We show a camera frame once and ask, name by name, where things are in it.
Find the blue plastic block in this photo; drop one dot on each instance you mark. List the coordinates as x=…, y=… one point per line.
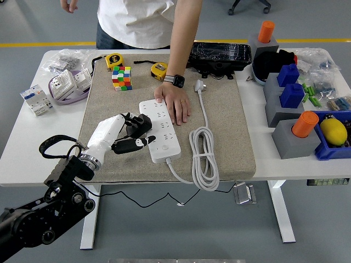
x=292, y=96
x=288, y=75

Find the clear bag of tan connectors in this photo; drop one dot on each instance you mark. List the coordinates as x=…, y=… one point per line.
x=340, y=103

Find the person's left forearm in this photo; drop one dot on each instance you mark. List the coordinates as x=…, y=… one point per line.
x=182, y=41

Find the black plug adapter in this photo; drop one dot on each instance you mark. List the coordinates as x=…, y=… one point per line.
x=144, y=123

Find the black office chair base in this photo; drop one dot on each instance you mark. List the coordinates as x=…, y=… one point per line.
x=234, y=8

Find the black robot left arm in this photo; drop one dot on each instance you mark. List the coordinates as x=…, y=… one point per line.
x=30, y=222

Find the small black penguin toy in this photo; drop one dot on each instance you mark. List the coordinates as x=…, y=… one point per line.
x=328, y=117

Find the black table control panel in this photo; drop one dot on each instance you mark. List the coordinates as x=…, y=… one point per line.
x=327, y=182

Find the silver metal pedal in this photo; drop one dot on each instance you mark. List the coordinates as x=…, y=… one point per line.
x=244, y=194

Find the clear bag of grey parts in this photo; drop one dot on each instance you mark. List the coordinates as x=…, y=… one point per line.
x=67, y=59

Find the pale blue round dish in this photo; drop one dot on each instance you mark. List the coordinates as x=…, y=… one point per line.
x=257, y=79

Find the multicolour puzzle cube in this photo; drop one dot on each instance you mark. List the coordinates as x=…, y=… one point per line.
x=122, y=79

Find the white wall socket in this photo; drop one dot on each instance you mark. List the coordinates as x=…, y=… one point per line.
x=60, y=84
x=81, y=78

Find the black cloth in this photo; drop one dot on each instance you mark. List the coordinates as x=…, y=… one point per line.
x=267, y=63

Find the clear bag of blue parts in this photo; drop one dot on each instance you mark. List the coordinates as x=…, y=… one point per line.
x=326, y=84

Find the white table leg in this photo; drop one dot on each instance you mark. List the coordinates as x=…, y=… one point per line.
x=89, y=219
x=283, y=216

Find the grey plastic block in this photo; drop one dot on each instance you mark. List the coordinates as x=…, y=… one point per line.
x=278, y=115
x=255, y=43
x=292, y=145
x=271, y=84

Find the person's left hand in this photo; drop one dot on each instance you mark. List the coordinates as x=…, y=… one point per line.
x=175, y=101

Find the person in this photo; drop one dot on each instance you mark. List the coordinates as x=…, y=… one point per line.
x=131, y=22

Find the yellow tape measure 5m print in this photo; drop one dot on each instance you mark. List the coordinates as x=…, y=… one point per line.
x=114, y=60

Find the blue storage bin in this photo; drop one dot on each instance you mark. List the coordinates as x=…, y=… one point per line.
x=327, y=154

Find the person's right hand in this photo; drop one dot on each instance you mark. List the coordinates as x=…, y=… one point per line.
x=70, y=5

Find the purple oval tray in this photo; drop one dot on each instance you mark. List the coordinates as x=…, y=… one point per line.
x=70, y=100

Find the black wrist watch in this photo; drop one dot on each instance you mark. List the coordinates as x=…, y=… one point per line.
x=178, y=80

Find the grey-brown mat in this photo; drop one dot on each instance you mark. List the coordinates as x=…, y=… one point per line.
x=227, y=123

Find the small red item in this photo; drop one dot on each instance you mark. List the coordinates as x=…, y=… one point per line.
x=294, y=59

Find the black wrapped device box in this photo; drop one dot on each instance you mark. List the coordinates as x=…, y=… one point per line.
x=225, y=53

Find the white blue circuit breaker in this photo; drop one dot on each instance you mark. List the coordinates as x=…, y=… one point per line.
x=35, y=100

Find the clear bag of white parts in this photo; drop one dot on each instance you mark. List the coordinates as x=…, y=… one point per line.
x=311, y=59

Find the yellow lemon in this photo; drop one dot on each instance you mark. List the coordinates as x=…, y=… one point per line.
x=333, y=131

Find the green plastic wall anchor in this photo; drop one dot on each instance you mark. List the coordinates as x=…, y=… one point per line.
x=306, y=98
x=311, y=100
x=311, y=90
x=304, y=88
x=317, y=102

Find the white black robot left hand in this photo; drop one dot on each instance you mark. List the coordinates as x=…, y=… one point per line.
x=105, y=131

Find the orange cylinder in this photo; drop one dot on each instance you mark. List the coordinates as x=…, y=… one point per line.
x=305, y=124
x=266, y=32

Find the white power strip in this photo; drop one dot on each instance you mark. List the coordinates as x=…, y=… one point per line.
x=171, y=154

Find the yellow tape measure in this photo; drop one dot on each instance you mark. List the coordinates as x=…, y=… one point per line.
x=159, y=69

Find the small metal hook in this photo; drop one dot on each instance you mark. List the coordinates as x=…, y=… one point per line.
x=249, y=79

